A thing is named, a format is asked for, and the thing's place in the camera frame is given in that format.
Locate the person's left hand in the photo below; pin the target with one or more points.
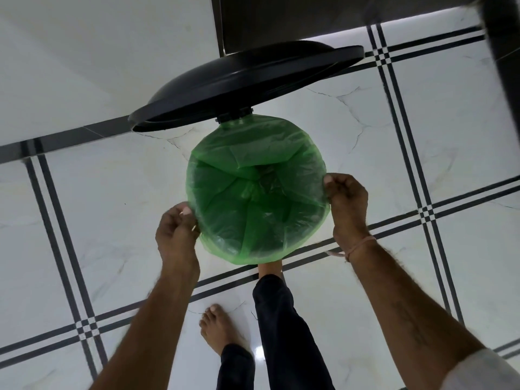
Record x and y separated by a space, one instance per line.
176 239

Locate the person's right hand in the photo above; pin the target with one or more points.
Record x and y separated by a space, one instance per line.
349 211

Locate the green garbage bag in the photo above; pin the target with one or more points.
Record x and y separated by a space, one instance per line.
252 190

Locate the person's left forearm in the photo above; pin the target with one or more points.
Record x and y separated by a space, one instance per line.
150 333

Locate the person's right forearm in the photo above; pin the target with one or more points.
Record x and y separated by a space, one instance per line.
410 316

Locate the person's left foot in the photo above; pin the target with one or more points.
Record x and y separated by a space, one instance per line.
219 326

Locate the person's foot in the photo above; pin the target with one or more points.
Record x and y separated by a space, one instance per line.
270 270
219 326

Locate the person's right foot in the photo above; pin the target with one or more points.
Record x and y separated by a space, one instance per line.
270 270

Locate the pale thread wristband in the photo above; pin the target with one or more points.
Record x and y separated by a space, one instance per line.
355 247

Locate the black trousers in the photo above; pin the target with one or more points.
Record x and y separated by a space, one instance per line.
284 341

